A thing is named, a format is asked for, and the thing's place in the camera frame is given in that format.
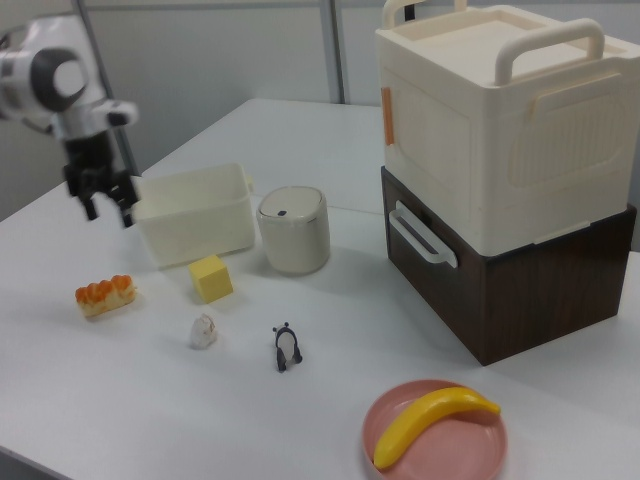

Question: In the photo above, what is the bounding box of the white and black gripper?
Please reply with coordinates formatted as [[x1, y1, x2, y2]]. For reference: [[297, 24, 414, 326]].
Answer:
[[51, 98, 141, 230]]

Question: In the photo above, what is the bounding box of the orange topped bread loaf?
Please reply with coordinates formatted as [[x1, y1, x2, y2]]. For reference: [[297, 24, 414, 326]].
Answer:
[[74, 273, 139, 320]]

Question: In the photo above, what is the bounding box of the white plastic basket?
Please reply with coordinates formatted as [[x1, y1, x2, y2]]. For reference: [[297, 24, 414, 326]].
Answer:
[[130, 162, 255, 272]]

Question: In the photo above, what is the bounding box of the yellow foam cube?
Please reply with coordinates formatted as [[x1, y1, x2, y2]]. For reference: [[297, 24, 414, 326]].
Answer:
[[187, 254, 235, 305]]

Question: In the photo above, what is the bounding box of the small white crumpled object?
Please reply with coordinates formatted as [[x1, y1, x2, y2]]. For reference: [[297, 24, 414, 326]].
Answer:
[[187, 313, 219, 350]]

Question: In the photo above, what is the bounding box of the white round lidded bin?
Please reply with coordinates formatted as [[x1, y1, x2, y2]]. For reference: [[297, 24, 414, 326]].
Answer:
[[256, 185, 332, 276]]

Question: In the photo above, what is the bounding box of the black and white panda figure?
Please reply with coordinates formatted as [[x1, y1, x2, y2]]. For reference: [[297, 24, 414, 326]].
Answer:
[[272, 321, 304, 374]]

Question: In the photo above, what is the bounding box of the yellow banana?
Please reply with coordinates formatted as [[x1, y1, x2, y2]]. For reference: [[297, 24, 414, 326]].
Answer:
[[373, 385, 502, 470]]

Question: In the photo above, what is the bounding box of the cream plastic storage box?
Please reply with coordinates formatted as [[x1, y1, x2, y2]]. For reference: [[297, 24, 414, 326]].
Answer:
[[374, 0, 640, 260]]

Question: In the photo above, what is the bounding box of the pink plate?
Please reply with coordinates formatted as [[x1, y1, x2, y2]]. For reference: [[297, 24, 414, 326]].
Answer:
[[362, 378, 510, 480]]

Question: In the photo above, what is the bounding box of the dark wood drawer cabinet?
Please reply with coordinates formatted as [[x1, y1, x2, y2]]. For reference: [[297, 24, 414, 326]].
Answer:
[[379, 165, 638, 369]]

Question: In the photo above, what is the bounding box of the dark partition post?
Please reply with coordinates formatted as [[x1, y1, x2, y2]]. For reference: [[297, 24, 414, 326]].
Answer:
[[327, 0, 350, 106]]

